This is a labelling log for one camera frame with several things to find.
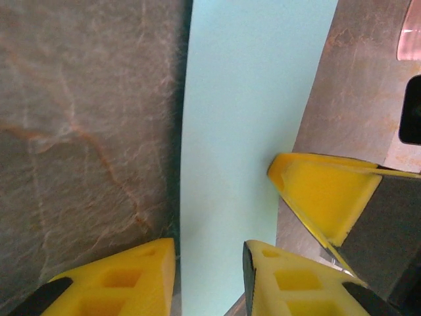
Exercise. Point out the light blue paper sheet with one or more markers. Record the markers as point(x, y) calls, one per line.
point(246, 98)

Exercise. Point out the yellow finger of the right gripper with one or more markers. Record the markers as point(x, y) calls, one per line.
point(322, 197)
point(388, 224)

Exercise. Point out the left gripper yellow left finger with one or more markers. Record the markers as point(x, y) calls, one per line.
point(131, 279)

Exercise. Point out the pink pencil cup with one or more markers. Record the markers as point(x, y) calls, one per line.
point(411, 29)

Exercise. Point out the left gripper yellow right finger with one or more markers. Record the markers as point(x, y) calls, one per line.
point(296, 283)

